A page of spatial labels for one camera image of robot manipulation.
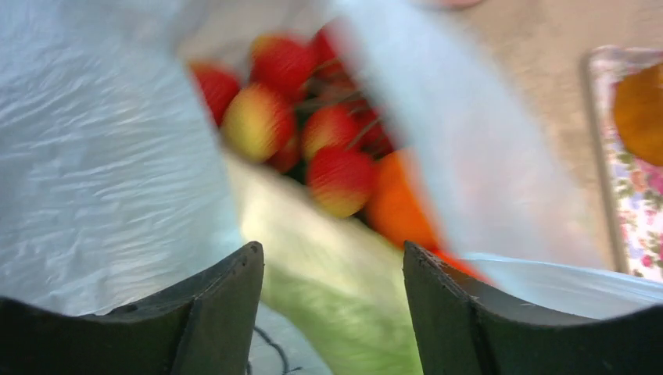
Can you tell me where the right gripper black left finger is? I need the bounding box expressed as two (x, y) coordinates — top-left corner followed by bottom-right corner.
(1, 241), (264, 374)

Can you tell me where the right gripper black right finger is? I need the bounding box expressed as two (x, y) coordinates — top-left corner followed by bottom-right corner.
(403, 242), (662, 375)

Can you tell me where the napa cabbage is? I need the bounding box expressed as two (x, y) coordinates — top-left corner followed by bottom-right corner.
(223, 152), (422, 374)

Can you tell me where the blue printed plastic bag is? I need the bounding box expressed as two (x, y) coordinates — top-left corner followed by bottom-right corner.
(0, 0), (663, 375)

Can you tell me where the red cherry bunch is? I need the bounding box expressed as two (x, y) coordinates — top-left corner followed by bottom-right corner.
(189, 24), (392, 218)

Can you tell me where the orange fruit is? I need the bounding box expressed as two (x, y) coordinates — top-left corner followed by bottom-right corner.
(365, 149), (485, 281)

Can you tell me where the floral tray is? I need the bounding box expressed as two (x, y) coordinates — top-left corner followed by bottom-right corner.
(583, 45), (662, 282)

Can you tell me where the orange bundt cake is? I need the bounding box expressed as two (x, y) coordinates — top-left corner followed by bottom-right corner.
(613, 63), (662, 166)

